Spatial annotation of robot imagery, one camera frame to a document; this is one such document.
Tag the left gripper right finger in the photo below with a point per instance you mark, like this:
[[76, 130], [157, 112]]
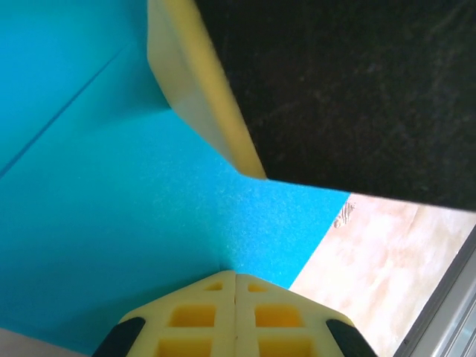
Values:
[[290, 320]]

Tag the blue square paper sheet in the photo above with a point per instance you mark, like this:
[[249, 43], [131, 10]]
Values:
[[111, 186]]

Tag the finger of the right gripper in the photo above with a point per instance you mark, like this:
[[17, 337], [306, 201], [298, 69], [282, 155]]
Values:
[[334, 93]]

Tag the long aluminium mounting rail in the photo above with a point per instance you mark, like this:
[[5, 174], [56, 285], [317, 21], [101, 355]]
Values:
[[446, 305]]

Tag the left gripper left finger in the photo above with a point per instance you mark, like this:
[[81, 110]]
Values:
[[186, 316]]

